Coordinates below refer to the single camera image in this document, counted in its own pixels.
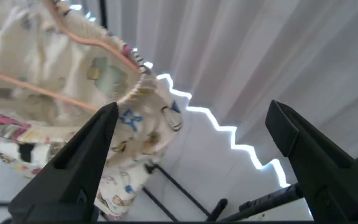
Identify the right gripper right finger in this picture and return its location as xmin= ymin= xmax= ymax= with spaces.
xmin=265 ymin=99 xmax=358 ymax=223

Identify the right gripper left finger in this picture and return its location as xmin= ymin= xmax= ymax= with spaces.
xmin=7 ymin=101 xmax=119 ymax=223

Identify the pink clothes hanger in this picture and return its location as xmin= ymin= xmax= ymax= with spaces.
xmin=0 ymin=0 xmax=142 ymax=113

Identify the cream printed garment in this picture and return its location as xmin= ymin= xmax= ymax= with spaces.
xmin=0 ymin=0 xmax=185 ymax=220

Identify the black clothes rack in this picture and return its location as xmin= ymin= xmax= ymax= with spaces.
xmin=99 ymin=0 xmax=358 ymax=222

